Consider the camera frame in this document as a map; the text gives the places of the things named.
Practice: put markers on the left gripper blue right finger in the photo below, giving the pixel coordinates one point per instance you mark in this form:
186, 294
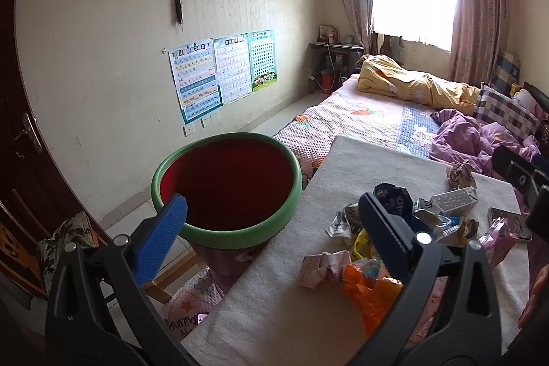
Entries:
390, 235

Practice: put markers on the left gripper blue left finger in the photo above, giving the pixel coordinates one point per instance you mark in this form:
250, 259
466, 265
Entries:
154, 237

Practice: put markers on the yellow bear snack bag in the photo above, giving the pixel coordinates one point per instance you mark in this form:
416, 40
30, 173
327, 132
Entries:
363, 247

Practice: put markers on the dark brown chocolate wrapper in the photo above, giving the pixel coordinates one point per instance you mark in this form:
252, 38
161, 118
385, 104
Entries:
395, 200

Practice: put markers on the orange plastic wrapper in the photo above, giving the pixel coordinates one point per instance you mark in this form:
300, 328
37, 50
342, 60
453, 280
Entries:
373, 298

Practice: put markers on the white milk carton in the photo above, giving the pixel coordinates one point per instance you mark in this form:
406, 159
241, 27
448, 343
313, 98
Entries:
457, 202

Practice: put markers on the pink snack bag with barcode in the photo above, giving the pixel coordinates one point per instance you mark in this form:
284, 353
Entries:
498, 241

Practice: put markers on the blue white snack bag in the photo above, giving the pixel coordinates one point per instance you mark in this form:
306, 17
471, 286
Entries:
450, 230

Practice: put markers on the large pink plastic bag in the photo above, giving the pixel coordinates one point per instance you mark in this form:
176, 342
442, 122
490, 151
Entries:
323, 267

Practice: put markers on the person right hand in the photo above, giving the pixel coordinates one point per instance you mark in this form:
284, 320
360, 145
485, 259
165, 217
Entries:
534, 298

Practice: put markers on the smartphone on mat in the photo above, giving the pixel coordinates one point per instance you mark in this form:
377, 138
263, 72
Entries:
516, 223

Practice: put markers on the checkered pillow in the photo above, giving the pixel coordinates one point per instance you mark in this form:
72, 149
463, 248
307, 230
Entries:
492, 106

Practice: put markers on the pink cartoon bedsheet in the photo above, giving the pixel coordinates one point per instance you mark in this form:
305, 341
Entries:
191, 304

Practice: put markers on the dark headboard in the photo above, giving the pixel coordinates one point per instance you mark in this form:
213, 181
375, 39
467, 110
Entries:
540, 97

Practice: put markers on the floral cushion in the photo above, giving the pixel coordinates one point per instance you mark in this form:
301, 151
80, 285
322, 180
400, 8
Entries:
77, 229

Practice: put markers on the purple crumpled duvet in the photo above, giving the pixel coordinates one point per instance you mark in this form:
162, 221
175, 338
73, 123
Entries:
461, 139

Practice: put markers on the striped blue pillow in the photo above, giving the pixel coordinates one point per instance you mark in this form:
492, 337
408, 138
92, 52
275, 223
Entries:
505, 74

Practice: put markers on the red bin with green rim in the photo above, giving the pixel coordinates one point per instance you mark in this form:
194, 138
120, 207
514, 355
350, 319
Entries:
241, 190

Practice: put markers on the beige fleece mat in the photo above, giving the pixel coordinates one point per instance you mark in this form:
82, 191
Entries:
288, 307

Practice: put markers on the wooden chair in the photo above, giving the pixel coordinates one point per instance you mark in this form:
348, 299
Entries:
21, 232

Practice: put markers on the dark wooden door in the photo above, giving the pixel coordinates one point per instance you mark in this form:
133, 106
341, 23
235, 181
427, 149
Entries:
33, 190

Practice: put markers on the right pink curtain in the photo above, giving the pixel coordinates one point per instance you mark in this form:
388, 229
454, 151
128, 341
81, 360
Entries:
480, 33

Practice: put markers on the yellow rolled duvet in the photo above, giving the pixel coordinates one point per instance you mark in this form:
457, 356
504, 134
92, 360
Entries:
382, 75

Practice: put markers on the small red bucket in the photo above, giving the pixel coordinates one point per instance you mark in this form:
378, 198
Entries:
327, 81

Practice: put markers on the dark side table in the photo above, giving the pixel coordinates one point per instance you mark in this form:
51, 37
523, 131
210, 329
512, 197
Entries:
339, 59

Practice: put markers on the blue pinyin wall poster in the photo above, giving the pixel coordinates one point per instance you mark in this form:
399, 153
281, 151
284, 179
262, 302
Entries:
194, 74

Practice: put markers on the white chart wall poster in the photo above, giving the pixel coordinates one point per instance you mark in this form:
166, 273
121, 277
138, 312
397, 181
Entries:
232, 67

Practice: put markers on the green number wall poster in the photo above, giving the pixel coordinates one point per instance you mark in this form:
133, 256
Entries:
262, 58

